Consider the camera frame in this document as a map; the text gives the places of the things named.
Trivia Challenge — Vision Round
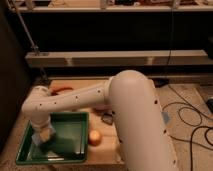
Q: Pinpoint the blue yellow sponge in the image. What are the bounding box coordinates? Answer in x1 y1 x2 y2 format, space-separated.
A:
31 132 55 146

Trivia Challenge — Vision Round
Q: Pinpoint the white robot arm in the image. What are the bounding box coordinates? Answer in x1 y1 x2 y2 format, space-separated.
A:
22 70 179 171

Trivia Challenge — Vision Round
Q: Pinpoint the green plastic tray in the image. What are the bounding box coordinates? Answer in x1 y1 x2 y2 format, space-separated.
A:
15 112 89 165

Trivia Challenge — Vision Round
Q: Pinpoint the dark metal small object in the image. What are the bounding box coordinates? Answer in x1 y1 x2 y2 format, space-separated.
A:
101 113 114 125

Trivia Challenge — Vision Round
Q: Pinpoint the red curved toy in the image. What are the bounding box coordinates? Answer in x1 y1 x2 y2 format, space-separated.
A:
51 87 73 96

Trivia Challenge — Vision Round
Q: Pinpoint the round orange fruit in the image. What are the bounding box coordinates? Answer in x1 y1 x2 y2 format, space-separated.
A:
89 130 102 146

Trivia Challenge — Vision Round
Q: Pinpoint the wooden board table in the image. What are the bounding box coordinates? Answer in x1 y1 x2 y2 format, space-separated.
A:
50 80 123 166

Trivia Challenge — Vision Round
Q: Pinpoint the wooden shelf beam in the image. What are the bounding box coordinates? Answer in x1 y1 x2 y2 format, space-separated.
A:
25 50 213 68

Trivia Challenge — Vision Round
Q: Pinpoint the upper white shelf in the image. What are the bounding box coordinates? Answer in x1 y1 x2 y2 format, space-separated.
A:
5 0 213 12

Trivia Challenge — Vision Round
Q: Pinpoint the metal diagonal rod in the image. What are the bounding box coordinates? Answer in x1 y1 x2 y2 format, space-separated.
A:
10 0 50 84

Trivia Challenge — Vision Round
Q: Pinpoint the black floor cable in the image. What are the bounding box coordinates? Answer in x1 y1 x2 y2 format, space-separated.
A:
162 83 213 171

